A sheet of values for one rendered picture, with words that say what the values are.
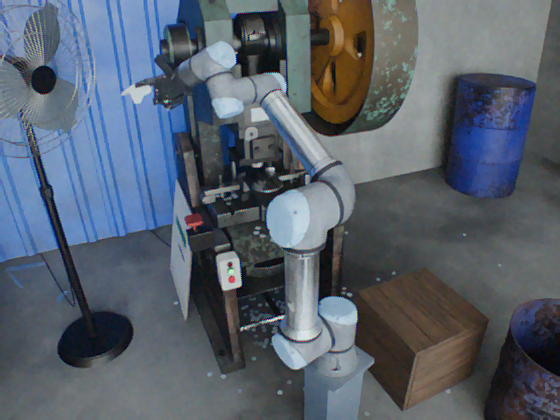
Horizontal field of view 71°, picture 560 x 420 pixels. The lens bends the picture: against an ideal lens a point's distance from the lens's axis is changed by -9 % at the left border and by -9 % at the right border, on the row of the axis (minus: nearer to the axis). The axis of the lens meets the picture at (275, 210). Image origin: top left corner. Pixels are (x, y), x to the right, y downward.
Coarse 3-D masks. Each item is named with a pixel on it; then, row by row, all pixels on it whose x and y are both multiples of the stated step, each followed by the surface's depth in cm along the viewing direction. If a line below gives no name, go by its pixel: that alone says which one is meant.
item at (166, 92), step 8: (176, 72) 114; (160, 80) 118; (168, 80) 118; (176, 80) 114; (160, 88) 117; (168, 88) 118; (176, 88) 116; (184, 88) 115; (192, 88) 118; (160, 96) 119; (168, 96) 118; (176, 96) 117; (160, 104) 121; (168, 104) 121
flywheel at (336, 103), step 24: (312, 0) 178; (336, 0) 164; (360, 0) 146; (312, 24) 186; (336, 24) 161; (360, 24) 150; (312, 48) 189; (336, 48) 165; (360, 48) 169; (312, 72) 194; (336, 72) 174; (360, 72) 157; (312, 96) 192; (336, 96) 179; (360, 96) 155; (336, 120) 176
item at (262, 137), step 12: (252, 108) 161; (252, 120) 163; (264, 120) 165; (252, 132) 164; (264, 132) 168; (276, 132) 169; (240, 144) 170; (252, 144) 165; (264, 144) 167; (276, 144) 172; (252, 156) 167; (264, 156) 169
